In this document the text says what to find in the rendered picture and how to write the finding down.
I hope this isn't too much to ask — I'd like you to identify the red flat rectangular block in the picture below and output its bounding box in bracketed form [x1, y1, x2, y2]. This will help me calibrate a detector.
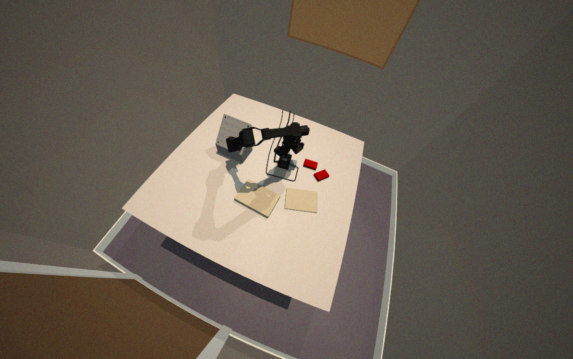
[314, 170, 329, 181]
[303, 159, 318, 170]

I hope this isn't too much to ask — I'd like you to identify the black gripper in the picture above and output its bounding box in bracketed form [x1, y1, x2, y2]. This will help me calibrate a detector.
[274, 137, 301, 157]

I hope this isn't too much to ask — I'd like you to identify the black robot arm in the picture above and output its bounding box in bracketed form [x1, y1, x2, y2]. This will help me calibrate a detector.
[226, 122, 310, 154]

